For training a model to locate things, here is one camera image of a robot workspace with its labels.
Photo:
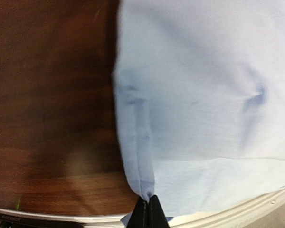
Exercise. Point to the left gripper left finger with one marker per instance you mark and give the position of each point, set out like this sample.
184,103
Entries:
139,217

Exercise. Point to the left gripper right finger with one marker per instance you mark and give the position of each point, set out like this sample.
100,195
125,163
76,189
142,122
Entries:
156,217

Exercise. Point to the light blue long sleeve shirt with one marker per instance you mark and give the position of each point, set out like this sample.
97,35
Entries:
199,88

